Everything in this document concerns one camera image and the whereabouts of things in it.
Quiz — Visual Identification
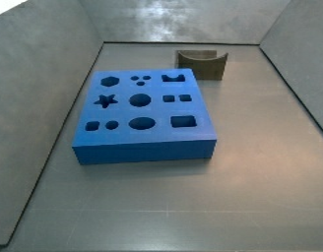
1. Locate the dark curved cradle block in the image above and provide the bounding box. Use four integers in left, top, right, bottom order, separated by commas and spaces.
176, 50, 228, 81

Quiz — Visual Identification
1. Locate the blue shape-sorting foam block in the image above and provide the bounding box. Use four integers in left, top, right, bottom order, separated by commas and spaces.
72, 69, 216, 164

